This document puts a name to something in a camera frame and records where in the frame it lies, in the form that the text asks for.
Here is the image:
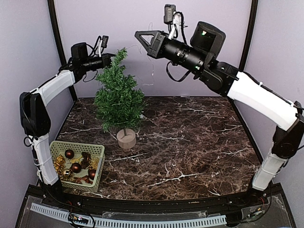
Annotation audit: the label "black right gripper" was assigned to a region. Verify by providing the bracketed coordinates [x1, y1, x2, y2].
[134, 29, 206, 74]

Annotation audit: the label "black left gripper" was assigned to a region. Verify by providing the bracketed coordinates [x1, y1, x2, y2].
[82, 52, 123, 71]

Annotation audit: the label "thin wire fairy lights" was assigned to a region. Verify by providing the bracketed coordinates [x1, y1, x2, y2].
[127, 22, 155, 86]

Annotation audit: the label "small green christmas tree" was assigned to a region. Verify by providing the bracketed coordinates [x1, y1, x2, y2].
[94, 48, 144, 149]

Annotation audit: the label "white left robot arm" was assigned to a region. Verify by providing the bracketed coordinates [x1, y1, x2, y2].
[19, 42, 115, 187]

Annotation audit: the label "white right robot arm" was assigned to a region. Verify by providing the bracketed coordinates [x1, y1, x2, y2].
[135, 21, 304, 206]

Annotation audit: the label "brown pine cone ornament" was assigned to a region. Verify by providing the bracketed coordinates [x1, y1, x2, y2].
[80, 152, 91, 169]

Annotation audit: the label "green plastic basket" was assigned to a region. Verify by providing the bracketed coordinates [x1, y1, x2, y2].
[50, 141, 105, 192]

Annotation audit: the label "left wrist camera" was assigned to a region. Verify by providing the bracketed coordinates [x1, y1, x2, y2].
[95, 36, 109, 57]

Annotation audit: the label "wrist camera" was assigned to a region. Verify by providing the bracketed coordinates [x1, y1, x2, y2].
[95, 36, 109, 57]
[163, 4, 185, 40]

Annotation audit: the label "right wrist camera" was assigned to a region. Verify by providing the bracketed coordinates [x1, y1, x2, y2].
[163, 4, 185, 40]

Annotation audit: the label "left black frame post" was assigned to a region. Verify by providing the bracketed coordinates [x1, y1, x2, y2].
[47, 0, 78, 102]

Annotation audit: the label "black frame post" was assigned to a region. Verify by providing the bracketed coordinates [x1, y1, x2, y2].
[47, 0, 78, 102]
[238, 0, 258, 72]

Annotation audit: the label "right black frame post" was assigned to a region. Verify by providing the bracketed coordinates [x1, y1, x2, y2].
[238, 0, 258, 72]

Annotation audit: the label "white cable duct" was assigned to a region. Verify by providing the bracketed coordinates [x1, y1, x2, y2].
[30, 203, 227, 228]

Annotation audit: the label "black front table rail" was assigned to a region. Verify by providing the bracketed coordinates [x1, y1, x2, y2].
[22, 184, 282, 215]

